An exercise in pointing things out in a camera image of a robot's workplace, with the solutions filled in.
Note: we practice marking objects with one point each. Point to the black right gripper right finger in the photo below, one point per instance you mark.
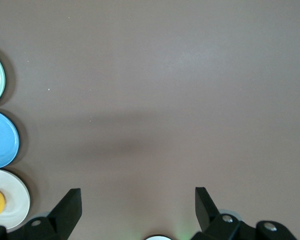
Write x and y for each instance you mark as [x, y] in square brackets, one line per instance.
[215, 225]

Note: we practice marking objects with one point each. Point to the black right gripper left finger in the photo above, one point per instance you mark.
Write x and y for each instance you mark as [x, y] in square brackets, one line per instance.
[55, 225]

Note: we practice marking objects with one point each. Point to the beige round plate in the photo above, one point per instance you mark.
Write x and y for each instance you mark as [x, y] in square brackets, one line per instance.
[15, 200]

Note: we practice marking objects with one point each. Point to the blue round plate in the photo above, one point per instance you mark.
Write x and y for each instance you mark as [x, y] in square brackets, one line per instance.
[2, 140]

